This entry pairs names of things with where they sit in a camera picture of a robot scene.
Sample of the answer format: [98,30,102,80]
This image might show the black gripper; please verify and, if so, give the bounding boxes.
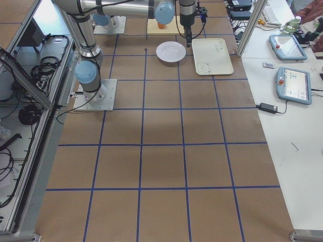
[179,0,196,47]

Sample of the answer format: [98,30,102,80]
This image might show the white round plate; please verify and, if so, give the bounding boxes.
[156,41,186,63]

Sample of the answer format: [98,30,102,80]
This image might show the orange fruit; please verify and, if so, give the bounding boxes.
[157,22,165,29]

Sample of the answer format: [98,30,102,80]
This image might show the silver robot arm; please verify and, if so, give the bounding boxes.
[56,1,197,61]
[92,14,120,29]

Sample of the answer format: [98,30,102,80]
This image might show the cream bear tray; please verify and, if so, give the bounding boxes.
[192,38,234,76]

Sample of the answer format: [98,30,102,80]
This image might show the wooden cutting board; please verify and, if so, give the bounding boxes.
[147,17,184,35]

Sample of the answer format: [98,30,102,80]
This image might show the white keyboard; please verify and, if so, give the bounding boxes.
[261,5,281,27]

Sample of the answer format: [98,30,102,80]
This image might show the small printed card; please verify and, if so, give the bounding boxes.
[262,62,275,69]

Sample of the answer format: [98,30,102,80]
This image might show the far teach pendant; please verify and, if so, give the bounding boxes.
[268,35,307,61]

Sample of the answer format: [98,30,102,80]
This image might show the teach pendant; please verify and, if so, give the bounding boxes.
[276,67,312,105]
[268,35,307,61]

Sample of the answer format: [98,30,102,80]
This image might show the black power adapter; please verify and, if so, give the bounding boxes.
[256,102,278,114]

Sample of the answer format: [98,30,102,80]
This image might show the near teach pendant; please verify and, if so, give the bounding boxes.
[276,67,312,105]

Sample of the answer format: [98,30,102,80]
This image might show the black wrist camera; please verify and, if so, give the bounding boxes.
[195,7,207,22]

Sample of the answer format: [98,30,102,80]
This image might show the aluminium frame post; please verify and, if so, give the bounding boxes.
[237,0,267,57]

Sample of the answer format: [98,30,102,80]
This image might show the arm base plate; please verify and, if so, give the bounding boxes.
[94,16,126,35]
[73,79,117,111]

